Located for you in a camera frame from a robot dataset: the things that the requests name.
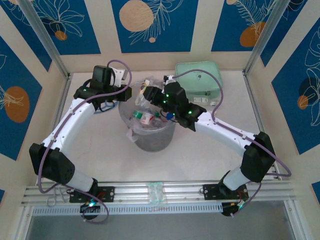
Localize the transparent plastic bin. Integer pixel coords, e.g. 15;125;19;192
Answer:
118;77;177;153

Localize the clear bottle green white label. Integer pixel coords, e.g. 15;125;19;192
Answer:
193;96;219;107

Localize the mint green zip pouch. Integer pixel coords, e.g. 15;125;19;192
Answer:
174;61;224;101

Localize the clear tape patch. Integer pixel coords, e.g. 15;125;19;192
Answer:
148;182;165;205

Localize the black base electronics module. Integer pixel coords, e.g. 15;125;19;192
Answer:
221;201;248;217
79;199;101;214

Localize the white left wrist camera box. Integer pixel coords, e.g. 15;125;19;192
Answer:
111;67;126;82

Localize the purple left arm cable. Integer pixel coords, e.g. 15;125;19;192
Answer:
36;59;133;225

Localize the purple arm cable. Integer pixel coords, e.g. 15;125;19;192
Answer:
173;68;293;218
36;59;133;225

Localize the aluminium side rail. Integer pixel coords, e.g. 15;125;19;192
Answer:
242;71;281;181
48;73;74;141

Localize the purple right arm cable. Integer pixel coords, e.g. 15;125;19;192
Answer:
173;68;293;218

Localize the aluminium frame post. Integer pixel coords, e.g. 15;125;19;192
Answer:
242;0;293;76
18;0;72;79

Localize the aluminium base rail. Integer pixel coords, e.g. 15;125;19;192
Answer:
21;180;297;207

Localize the grey slotted cable duct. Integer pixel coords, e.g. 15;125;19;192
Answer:
32;201;224;216

